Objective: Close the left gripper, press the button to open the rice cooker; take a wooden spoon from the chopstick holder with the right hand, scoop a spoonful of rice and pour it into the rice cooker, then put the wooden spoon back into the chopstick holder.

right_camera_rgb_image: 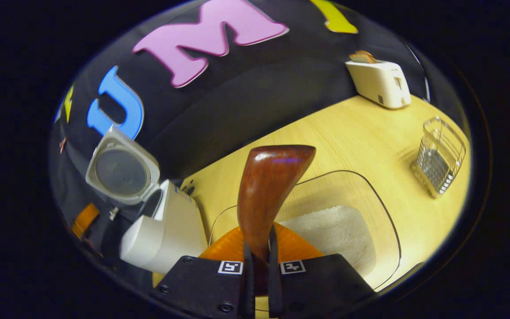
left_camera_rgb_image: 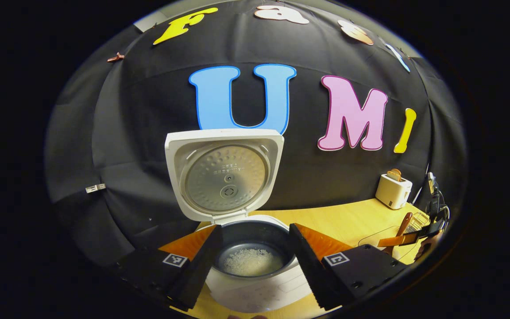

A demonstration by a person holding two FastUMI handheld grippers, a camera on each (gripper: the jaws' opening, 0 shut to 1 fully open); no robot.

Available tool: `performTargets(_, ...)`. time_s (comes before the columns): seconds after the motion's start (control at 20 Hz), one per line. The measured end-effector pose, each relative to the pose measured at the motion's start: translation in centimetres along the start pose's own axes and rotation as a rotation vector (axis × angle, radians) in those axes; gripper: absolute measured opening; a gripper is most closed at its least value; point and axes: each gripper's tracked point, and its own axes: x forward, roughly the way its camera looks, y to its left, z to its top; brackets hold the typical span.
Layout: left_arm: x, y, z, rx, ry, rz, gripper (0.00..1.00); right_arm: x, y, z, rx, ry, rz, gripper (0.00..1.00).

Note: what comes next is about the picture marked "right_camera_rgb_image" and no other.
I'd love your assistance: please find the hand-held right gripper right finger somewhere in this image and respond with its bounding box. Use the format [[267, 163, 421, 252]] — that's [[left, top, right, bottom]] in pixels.
[[267, 223, 376, 319]]

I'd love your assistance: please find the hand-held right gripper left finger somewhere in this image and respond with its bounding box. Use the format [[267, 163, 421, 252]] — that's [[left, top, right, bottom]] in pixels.
[[151, 226, 255, 319]]

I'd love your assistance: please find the white rice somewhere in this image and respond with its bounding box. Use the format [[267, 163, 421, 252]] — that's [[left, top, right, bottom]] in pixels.
[[277, 205, 377, 277]]

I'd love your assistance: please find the white rice cooker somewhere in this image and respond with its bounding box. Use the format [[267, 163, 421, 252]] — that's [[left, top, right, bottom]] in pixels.
[[85, 125, 208, 274]]

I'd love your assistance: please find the brown wooden spoon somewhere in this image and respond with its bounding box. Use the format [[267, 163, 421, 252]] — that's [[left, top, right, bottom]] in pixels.
[[237, 145, 317, 295]]

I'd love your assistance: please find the wire metal chopstick holder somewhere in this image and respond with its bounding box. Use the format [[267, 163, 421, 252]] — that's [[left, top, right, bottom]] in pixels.
[[411, 116, 467, 198]]

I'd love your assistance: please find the clear plastic container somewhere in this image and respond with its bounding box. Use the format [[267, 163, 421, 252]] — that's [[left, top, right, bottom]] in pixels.
[[209, 170, 402, 294]]

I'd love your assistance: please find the black backdrop cloth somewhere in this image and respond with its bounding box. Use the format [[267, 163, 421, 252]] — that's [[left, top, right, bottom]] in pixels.
[[51, 0, 441, 275]]

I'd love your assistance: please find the white toaster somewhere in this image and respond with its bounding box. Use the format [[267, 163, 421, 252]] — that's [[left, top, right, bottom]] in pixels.
[[345, 60, 412, 109]]

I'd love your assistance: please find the toast slice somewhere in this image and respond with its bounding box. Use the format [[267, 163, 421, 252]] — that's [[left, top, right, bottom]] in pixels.
[[349, 50, 377, 63]]

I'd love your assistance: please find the white cable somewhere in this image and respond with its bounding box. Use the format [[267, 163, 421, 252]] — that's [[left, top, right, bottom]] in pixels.
[[408, 44, 431, 102]]

